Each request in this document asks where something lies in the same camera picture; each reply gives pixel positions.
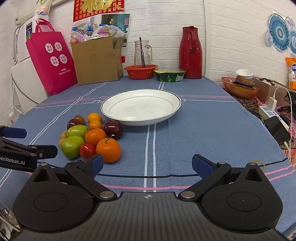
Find floral cloth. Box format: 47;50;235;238
70;22;126;45

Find white paper bowl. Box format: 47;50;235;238
236;69;254;81

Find blue striped tablecloth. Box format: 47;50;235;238
0;75;296;232

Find black phone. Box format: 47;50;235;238
265;116;290;145

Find white power strip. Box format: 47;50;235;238
258;105;289;130

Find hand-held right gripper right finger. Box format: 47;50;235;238
178;153;266;200

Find small red apple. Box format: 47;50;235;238
79;143;97;160

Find pink tote bag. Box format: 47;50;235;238
25;19;78;95

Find glass pitcher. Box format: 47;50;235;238
134;40;153;68

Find white charger cable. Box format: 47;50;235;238
272;86;293;160

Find small mandarin orange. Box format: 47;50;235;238
88;120;103;131
87;113;103;123

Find orange snack packet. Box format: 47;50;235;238
285;57;296;91

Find red wall poster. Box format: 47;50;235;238
73;0;125;23

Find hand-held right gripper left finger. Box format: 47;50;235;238
30;154;117;201

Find green jujube fruit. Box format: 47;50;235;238
60;136;85;159
67;125;89;139

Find dark red plum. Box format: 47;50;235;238
103;120;123;141
67;118;80;131

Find orange-brown bowl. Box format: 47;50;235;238
221;76;260;100

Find red thermos jug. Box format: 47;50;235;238
179;26;203;79

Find open cardboard box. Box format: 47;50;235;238
253;76;296;105

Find photo wall poster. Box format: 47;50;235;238
101;13;130;63

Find red plastic basin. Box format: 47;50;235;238
124;65;158;80

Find orange mandarin with stem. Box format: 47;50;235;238
96;135;121;163

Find pink patterned cloth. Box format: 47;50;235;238
233;95;296;163

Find stacked patterned bowls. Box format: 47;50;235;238
235;77;255;88

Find white porcelain plate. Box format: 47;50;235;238
100;89;181;126

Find dark utensil in pitcher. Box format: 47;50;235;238
139;37;146;68

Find large blue paper fan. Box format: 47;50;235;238
268;13;290;51

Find yellow rubber band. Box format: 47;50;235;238
252;159;266;171

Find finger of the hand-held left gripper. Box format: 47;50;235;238
0;137;58;160
0;126;27;139

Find green instant noodle bowl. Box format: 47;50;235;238
154;69;186;82

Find brown cardboard box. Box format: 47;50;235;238
71;36;125;86

